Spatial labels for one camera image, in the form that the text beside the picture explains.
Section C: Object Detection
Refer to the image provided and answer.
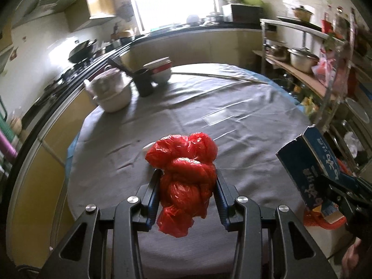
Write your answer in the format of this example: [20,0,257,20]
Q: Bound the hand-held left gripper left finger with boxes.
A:
[41,169,164,279]

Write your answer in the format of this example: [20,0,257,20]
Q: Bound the white stacked bowls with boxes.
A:
[84,67,133,113]

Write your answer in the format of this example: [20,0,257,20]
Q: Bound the range hood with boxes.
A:
[17,0,90,21]

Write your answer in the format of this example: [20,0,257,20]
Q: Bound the yellow base cabinets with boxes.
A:
[6,29,263,268]

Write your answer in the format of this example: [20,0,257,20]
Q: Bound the pink red plastic bag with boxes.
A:
[312,51,342,83]

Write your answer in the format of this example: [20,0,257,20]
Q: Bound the black wok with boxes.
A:
[68,39,98,63]

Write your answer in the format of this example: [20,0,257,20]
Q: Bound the black kitchen countertop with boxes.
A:
[17,23,263,128]

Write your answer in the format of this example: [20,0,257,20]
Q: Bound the kitchen window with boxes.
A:
[125,0,216,32]

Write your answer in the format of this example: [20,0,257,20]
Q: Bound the enamel pot with lid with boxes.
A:
[292,5,314,21]

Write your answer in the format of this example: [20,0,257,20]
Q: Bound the thin wooden stick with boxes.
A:
[171,71,269,85]

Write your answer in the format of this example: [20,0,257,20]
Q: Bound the dark metal pot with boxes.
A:
[266,44,288,61]

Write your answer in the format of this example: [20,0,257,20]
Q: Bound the clear plastic film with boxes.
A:
[202,107,236,125]

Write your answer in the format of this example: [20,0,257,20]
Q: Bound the yellow wall cabinet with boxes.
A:
[64,0,117,32]

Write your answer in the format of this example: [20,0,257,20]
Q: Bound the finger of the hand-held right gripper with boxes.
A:
[318,171,372,194]
[325,192,367,218]

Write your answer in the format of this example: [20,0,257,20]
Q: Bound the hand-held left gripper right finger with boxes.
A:
[213,169,338,279]

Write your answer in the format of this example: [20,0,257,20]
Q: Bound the dark blue cardboard box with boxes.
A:
[276,124,348,210]

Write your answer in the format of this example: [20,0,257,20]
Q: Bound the orange collection bag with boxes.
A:
[303,208,348,231]

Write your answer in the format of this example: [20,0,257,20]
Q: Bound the black microwave oven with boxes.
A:
[222,3,264,22]

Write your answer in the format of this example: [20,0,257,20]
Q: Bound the black cup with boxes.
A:
[132,68,154,97]

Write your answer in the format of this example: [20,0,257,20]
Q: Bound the person's right hand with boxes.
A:
[341,237,364,279]

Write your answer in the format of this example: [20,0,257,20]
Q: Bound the metal storage rack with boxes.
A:
[253,4,372,140]

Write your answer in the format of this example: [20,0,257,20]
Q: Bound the steel pot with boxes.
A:
[288,47,320,74]

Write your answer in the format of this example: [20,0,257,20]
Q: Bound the grey tablecloth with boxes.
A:
[67,63,313,276]

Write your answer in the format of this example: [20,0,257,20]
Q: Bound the white bowl red rim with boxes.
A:
[143,57,173,84]

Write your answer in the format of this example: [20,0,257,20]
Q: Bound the white crumpled plastic bag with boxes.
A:
[142,142,156,167]

